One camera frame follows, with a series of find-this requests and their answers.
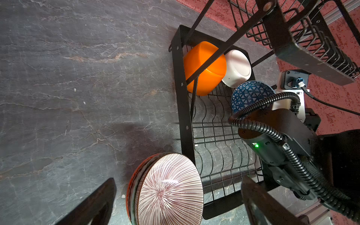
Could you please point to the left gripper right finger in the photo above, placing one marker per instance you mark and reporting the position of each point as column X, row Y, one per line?
column 262, row 208

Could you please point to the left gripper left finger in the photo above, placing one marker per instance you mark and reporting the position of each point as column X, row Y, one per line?
column 96, row 209

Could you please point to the blue patterned bowl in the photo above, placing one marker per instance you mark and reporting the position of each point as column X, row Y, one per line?
column 249, row 93

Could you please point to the orange bowl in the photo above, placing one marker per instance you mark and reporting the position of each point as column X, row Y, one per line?
column 212, row 75

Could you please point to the white bowl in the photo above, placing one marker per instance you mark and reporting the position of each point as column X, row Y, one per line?
column 238, row 69

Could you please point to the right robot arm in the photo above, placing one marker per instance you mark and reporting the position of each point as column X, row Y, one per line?
column 325, row 167

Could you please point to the black wire dish rack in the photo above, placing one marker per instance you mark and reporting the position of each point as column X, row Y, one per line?
column 275, row 36

